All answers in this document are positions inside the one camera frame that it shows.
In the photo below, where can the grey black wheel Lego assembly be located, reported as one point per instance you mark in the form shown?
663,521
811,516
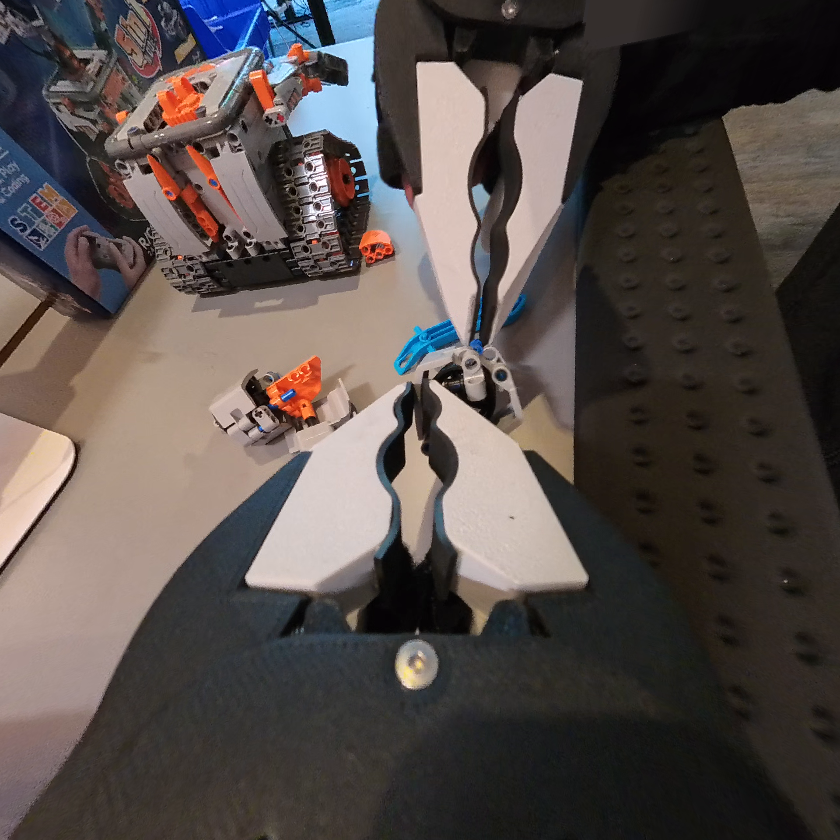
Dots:
508,400

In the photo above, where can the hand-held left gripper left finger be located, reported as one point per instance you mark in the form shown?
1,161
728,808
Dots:
321,525

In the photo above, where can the blue robot kit box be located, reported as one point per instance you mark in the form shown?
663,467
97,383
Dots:
65,131

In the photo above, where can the light blue plastic tool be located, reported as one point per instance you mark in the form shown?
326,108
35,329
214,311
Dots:
420,341

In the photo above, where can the black wheel hub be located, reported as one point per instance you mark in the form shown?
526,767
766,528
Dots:
459,380

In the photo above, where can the blue plastic bin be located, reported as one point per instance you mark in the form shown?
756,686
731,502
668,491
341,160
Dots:
223,26

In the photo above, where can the person's right hand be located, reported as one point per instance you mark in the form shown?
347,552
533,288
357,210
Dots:
409,195

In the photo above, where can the orange two-hole connector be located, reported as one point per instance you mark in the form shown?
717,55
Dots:
375,248

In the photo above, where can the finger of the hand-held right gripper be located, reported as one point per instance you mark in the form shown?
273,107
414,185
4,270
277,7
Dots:
541,164
446,164

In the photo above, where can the person's right forearm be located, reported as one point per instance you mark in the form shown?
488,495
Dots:
722,79

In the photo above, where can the grey orange axle assembly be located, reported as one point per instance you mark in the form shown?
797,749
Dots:
298,387

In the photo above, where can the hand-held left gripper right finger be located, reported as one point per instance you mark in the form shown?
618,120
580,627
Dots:
512,525

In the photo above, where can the grey orange toy robot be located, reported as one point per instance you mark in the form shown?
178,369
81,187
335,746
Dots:
229,177

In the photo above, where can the black metal pole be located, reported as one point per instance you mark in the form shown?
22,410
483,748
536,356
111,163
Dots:
319,19

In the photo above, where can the black dimpled panel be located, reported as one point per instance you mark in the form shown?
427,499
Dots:
689,394

